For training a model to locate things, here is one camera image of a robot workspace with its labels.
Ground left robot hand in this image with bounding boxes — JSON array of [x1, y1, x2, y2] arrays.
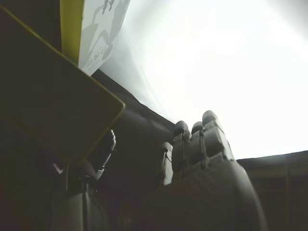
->
[[48, 110, 268, 231]]

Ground yellow book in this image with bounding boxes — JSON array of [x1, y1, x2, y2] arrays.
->
[[0, 0, 126, 167]]

